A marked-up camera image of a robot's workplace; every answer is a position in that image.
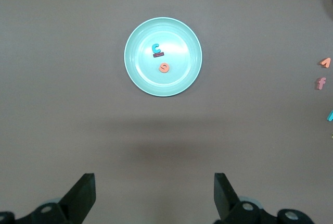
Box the red letter f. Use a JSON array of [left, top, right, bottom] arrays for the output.
[[316, 77, 327, 91]]

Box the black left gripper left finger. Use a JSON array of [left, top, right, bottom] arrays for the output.
[[0, 173, 97, 224]]

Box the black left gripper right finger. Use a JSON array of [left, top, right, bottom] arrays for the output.
[[214, 173, 313, 224]]

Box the brown table cover sheet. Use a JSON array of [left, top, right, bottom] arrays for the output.
[[0, 0, 333, 224]]

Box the green plate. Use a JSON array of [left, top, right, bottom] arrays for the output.
[[124, 17, 203, 97]]

